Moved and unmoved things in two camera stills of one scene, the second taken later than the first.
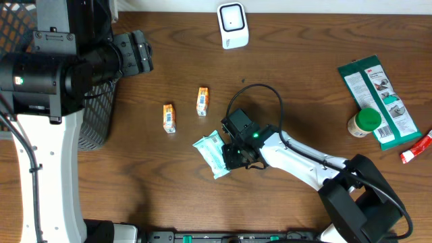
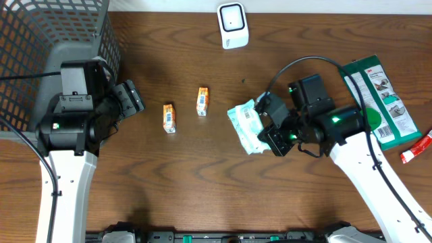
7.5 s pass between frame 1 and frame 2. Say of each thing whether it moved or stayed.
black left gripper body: moved
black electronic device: stayed
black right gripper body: moved
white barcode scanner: stayed
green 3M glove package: stayed
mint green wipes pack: moved
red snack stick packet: stayed
